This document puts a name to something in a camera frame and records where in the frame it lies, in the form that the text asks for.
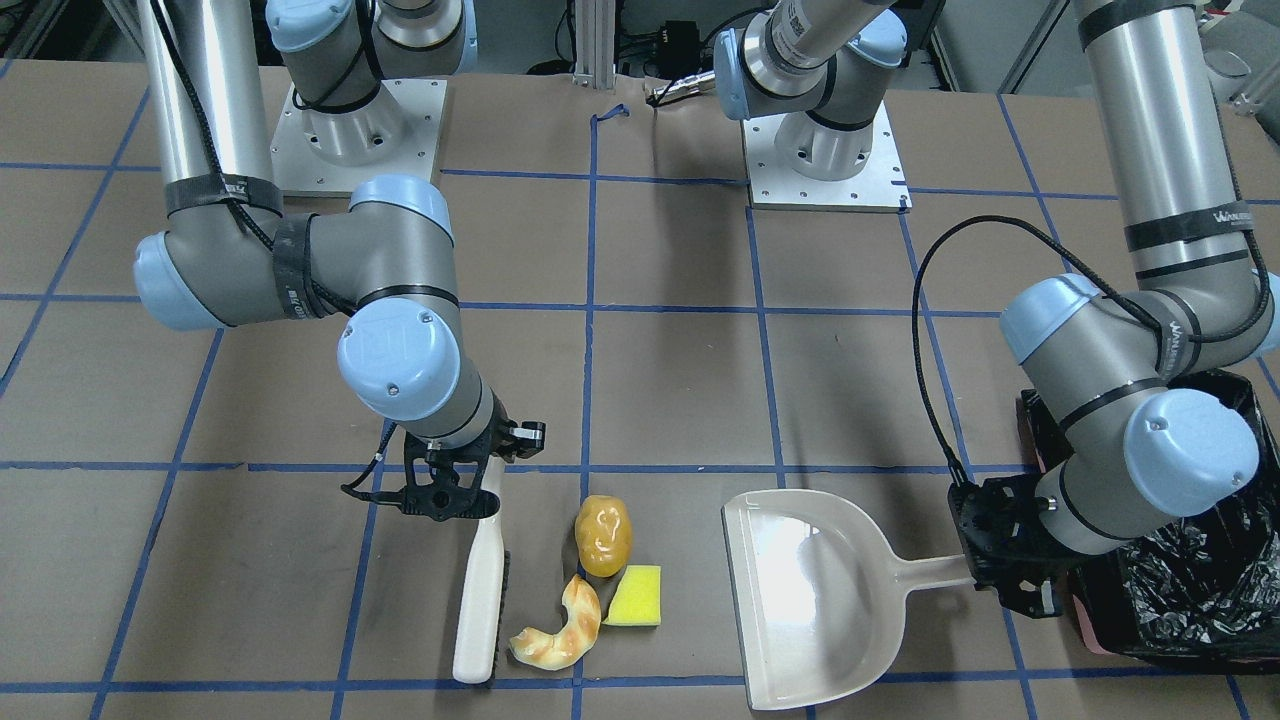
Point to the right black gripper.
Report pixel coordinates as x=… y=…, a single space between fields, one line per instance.
x=524 y=434

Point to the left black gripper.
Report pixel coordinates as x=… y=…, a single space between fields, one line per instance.
x=1012 y=560

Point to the beige hand brush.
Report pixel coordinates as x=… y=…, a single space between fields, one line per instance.
x=484 y=585

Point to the brown potato toy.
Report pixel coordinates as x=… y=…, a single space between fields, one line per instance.
x=604 y=535

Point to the croissant bread toy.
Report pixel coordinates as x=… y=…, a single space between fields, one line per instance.
x=556 y=651

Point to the beige plastic dustpan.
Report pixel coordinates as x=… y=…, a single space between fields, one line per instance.
x=819 y=594

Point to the yellow sponge piece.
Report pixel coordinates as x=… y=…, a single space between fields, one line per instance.
x=636 y=601

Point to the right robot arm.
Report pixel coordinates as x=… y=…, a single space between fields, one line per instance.
x=232 y=255

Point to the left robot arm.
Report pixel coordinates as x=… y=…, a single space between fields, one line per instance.
x=1205 y=298

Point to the bin with black bag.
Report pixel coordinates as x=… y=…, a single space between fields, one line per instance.
x=1190 y=580

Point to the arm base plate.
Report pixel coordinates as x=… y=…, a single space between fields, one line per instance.
x=327 y=155
x=794 y=165

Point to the aluminium frame post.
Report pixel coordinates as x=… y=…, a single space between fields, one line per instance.
x=594 y=44

